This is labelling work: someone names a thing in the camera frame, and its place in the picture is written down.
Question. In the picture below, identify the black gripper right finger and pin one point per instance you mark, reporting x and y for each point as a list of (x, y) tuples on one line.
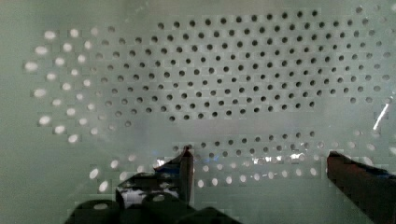
[(372, 189)]

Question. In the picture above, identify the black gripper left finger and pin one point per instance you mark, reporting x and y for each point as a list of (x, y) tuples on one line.
[(173, 177)]

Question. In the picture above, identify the green plastic strainer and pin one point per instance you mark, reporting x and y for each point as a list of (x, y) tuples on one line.
[(95, 91)]

